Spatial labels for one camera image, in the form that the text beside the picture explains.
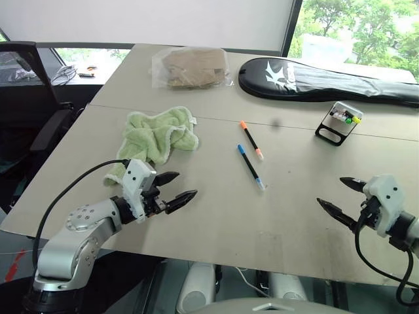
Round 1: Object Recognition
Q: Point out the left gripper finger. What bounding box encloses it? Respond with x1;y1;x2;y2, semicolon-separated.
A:
155;171;181;190
164;189;199;215

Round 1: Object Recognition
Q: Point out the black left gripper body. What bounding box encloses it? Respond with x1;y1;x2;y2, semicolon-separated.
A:
140;185;168;218

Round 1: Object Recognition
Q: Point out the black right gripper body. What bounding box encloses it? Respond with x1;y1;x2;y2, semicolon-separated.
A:
354;197;383;230

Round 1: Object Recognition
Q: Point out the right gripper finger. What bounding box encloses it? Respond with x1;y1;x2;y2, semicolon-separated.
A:
340;177;369;194
316;197;357;230

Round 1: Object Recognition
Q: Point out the marker set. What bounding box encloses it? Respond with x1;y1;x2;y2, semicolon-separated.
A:
314;101;365;148

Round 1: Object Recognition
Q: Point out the blue-capped black pen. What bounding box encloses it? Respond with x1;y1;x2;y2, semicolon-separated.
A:
236;143;266;191

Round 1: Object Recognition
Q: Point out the orange-capped black pen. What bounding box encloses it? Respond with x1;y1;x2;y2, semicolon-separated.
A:
239;120;264;162

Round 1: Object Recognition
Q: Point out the green terry towel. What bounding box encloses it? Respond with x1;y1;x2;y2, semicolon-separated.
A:
103;105;200;188

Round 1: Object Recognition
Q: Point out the black racket bag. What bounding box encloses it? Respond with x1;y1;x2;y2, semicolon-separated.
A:
238;57;419;109

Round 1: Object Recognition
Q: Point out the plastic bag of brown cardboard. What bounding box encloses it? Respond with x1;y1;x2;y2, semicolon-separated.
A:
151;46;236;90

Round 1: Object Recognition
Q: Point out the grey robot torso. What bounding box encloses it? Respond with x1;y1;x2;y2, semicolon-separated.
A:
192;300;355;314

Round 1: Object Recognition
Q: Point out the black office chair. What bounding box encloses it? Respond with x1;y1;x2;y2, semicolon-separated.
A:
0;41;90;211

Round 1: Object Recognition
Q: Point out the red floor tape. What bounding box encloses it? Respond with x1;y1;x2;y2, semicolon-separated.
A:
4;249;27;283

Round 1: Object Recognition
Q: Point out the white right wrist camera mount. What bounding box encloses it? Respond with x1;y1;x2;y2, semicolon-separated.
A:
363;174;407;237

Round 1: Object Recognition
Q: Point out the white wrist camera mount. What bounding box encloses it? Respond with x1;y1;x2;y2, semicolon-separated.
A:
121;158;158;224
363;174;407;237

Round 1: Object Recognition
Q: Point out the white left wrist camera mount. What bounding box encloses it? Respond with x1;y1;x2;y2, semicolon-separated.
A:
121;158;158;224

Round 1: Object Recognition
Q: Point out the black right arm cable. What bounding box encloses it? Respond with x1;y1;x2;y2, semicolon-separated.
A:
354;209;419;305

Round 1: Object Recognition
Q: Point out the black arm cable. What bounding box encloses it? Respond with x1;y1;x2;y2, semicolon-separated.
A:
31;158;132;279
354;209;419;305

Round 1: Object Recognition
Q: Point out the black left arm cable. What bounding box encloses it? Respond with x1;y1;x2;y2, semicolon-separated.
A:
31;158;132;279

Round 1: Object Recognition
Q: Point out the thin white cable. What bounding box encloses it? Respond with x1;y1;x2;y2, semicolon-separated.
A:
234;266;273;298

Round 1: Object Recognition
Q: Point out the grey cable bundle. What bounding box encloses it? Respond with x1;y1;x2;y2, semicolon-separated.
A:
50;64;79;87

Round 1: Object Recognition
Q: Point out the black window frame post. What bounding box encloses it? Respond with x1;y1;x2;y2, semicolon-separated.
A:
280;0;304;57

